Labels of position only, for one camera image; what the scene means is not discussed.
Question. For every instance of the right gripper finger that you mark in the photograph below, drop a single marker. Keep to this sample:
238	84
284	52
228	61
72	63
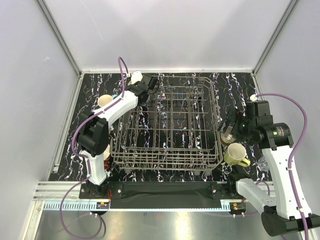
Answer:
232	132
228	121

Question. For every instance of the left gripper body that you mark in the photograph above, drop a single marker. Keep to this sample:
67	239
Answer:
142	103

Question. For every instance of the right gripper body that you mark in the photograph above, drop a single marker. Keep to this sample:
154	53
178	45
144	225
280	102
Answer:
246	125

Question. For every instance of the yellow-green mug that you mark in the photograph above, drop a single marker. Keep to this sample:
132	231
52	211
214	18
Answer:
235	154

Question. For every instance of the light blue mug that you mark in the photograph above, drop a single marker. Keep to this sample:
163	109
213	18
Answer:
106	100

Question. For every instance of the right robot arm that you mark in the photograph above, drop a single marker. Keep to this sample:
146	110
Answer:
288	211

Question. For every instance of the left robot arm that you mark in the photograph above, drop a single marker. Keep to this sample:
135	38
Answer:
91	138

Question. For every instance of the steel brown tumbler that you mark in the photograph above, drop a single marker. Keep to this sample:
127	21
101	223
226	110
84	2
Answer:
227	139

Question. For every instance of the clear glass cup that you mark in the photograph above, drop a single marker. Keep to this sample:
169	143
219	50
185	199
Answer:
262	164

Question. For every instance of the red mug cream interior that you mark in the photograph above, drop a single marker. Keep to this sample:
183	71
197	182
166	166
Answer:
106	158

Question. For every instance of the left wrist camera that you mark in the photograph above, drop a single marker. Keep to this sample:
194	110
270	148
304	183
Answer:
134	78

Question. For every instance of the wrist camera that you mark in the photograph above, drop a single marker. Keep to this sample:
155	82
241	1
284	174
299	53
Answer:
253	98
134	78

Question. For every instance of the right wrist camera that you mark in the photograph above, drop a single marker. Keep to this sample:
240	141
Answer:
253	98

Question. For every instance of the grey wire dish rack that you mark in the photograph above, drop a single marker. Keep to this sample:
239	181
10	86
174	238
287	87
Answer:
175	130

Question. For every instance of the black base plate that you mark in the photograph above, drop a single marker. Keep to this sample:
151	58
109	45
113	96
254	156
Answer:
119	190

